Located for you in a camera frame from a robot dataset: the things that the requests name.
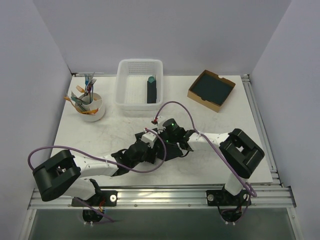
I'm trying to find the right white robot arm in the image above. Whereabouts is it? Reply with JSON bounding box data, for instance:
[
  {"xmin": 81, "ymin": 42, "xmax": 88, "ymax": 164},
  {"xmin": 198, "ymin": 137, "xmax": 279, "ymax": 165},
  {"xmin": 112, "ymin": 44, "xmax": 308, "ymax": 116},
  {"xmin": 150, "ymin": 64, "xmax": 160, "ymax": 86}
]
[{"xmin": 153, "ymin": 117, "xmax": 265, "ymax": 205}]

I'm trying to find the white utensil holder cup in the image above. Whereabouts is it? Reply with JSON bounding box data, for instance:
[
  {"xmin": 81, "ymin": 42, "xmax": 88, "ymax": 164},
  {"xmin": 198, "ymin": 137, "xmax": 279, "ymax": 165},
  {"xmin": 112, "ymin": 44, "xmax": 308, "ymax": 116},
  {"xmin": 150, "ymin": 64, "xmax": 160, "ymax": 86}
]
[{"xmin": 75, "ymin": 92, "xmax": 106, "ymax": 123}]

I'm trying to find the silver metal fork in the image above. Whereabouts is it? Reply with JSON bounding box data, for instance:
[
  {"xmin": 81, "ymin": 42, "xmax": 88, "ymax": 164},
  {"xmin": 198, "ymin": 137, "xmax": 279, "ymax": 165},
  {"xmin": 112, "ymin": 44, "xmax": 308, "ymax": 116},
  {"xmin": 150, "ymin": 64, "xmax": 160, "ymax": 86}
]
[{"xmin": 84, "ymin": 73, "xmax": 97, "ymax": 96}]

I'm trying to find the brown cardboard napkin box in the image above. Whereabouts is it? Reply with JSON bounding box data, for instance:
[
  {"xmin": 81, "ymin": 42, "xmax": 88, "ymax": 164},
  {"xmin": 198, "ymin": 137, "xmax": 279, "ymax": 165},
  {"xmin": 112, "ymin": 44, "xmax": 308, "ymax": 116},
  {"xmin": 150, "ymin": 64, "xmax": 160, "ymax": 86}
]
[{"xmin": 187, "ymin": 70, "xmax": 236, "ymax": 113}]

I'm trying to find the dark rolled napkin bundle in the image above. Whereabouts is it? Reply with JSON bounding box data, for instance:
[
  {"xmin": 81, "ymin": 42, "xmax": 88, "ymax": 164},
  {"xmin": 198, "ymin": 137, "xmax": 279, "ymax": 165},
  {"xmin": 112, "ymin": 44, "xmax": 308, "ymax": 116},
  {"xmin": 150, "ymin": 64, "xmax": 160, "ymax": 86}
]
[{"xmin": 147, "ymin": 80, "xmax": 157, "ymax": 104}]

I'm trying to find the orange plastic fork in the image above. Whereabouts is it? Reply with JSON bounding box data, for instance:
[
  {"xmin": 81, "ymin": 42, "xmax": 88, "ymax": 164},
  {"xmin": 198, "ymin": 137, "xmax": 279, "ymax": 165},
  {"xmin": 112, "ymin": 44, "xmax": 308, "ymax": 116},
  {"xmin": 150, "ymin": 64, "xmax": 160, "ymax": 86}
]
[{"xmin": 76, "ymin": 85, "xmax": 85, "ymax": 93}]

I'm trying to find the white perforated plastic basket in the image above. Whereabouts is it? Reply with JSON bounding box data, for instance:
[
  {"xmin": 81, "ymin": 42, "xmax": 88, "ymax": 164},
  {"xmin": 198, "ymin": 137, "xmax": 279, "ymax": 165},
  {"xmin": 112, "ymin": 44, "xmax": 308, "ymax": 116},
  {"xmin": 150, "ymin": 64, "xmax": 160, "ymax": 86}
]
[{"xmin": 113, "ymin": 58, "xmax": 164, "ymax": 111}]

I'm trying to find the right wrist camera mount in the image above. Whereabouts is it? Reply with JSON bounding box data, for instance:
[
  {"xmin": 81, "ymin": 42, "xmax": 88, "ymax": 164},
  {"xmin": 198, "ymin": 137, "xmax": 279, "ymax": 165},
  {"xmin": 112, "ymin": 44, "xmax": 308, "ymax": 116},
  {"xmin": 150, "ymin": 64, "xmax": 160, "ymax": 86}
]
[{"xmin": 151, "ymin": 115, "xmax": 167, "ymax": 130}]

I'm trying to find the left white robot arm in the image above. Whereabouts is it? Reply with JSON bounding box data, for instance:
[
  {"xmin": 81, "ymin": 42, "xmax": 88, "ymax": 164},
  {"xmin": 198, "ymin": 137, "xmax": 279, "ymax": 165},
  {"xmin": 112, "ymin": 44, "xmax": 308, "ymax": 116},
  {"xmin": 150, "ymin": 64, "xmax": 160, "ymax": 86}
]
[{"xmin": 32, "ymin": 140, "xmax": 161, "ymax": 206}]

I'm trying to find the aluminium frame rail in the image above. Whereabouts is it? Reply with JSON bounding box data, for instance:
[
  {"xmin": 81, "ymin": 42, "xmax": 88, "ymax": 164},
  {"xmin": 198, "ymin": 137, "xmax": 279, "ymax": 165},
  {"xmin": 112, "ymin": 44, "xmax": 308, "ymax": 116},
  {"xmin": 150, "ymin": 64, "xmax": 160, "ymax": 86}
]
[{"xmin": 28, "ymin": 185, "xmax": 297, "ymax": 210}]

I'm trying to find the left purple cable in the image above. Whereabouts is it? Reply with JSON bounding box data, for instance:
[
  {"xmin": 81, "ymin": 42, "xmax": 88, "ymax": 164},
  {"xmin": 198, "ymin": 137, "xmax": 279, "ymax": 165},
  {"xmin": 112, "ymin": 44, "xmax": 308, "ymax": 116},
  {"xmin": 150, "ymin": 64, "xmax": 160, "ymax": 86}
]
[{"xmin": 27, "ymin": 128, "xmax": 168, "ymax": 223}]

